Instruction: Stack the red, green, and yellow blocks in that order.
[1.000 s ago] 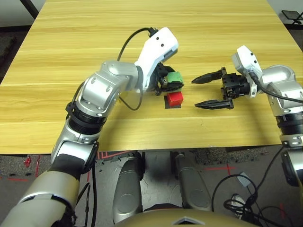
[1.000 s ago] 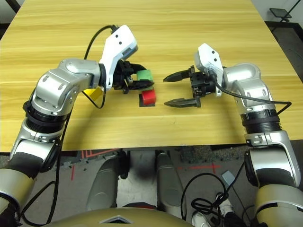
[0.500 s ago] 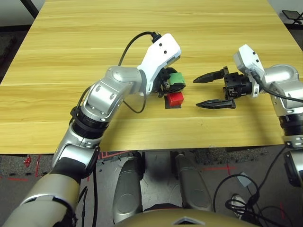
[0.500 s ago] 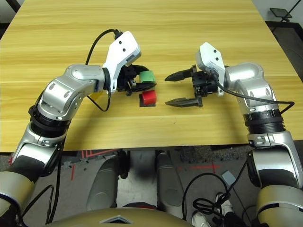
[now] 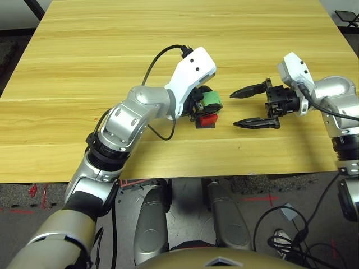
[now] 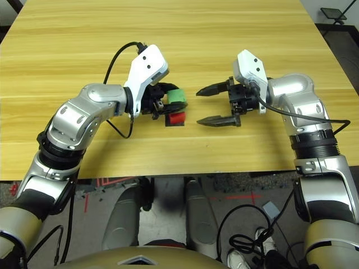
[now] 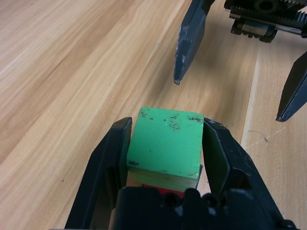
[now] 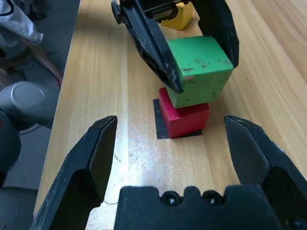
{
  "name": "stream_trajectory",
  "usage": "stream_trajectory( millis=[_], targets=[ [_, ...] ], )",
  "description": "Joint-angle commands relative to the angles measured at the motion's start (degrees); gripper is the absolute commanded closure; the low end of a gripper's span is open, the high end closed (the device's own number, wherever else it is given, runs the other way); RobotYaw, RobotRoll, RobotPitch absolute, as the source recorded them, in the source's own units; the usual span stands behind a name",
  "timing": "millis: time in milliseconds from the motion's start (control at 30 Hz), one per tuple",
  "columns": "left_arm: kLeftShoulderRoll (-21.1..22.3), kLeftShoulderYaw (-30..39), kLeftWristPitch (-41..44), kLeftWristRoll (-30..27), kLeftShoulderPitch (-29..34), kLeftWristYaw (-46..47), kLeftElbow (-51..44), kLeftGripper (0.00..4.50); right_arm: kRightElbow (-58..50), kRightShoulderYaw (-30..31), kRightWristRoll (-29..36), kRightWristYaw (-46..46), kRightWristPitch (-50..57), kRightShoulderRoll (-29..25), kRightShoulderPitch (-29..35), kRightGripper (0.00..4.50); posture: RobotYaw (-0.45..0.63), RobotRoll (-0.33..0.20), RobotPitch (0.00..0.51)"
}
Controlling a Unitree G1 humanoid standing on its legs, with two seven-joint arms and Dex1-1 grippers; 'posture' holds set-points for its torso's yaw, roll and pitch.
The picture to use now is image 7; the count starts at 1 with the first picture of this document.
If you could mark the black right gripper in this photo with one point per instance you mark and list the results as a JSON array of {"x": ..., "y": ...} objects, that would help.
[{"x": 263, "y": 14}]

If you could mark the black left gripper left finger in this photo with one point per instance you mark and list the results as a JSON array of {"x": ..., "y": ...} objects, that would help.
[{"x": 100, "y": 163}]

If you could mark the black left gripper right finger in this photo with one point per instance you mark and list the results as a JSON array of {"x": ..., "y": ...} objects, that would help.
[{"x": 230, "y": 155}]

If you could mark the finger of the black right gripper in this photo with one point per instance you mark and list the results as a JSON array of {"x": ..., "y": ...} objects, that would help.
[
  {"x": 295, "y": 93},
  {"x": 189, "y": 43}
]

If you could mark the green wooden block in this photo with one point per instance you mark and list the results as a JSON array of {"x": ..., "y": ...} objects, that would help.
[{"x": 165, "y": 143}]

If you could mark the red wooden block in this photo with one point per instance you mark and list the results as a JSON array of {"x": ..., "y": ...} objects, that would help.
[{"x": 165, "y": 189}]

